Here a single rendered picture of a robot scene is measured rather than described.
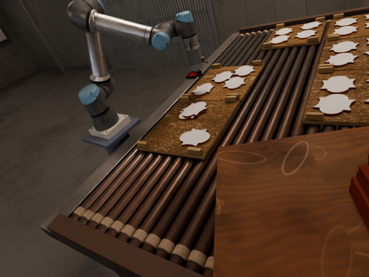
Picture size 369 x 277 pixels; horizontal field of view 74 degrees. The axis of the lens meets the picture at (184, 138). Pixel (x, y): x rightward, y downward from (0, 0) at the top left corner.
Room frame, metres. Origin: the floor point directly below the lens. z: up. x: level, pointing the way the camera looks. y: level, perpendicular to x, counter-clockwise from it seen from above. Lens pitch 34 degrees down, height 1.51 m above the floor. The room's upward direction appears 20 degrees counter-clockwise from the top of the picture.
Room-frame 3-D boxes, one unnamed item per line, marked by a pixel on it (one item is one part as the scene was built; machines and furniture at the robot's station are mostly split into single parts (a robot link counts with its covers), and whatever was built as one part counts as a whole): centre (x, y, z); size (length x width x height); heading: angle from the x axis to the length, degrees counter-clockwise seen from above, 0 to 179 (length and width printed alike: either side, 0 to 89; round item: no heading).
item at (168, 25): (1.28, -0.09, 1.29); 0.11 x 0.11 x 0.08; 71
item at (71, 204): (1.45, -0.09, 0.89); 2.08 x 0.08 x 0.06; 140
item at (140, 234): (1.21, -0.38, 0.90); 1.95 x 0.05 x 0.05; 140
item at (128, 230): (1.24, -0.34, 0.90); 1.95 x 0.05 x 0.05; 140
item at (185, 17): (1.27, -0.19, 1.29); 0.09 x 0.08 x 0.11; 71
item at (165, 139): (0.98, -0.05, 0.93); 0.41 x 0.35 x 0.02; 139
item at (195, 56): (1.26, -0.20, 1.13); 0.10 x 0.09 x 0.16; 73
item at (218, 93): (1.29, -0.32, 0.93); 0.41 x 0.35 x 0.02; 139
